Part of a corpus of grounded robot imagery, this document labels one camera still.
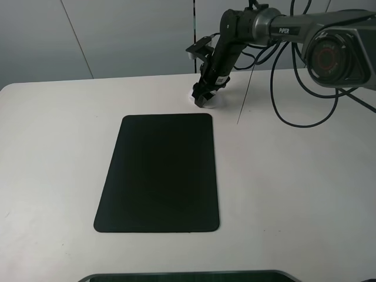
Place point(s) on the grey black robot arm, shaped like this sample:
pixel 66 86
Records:
pixel 338 47

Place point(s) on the black mouse pad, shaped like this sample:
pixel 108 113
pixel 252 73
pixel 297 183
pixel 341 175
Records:
pixel 162 177

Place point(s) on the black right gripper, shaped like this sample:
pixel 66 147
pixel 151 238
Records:
pixel 217 68

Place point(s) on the white computer mouse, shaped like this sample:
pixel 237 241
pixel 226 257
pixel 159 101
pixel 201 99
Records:
pixel 219 100

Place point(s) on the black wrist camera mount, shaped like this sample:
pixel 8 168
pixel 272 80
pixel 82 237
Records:
pixel 202 49

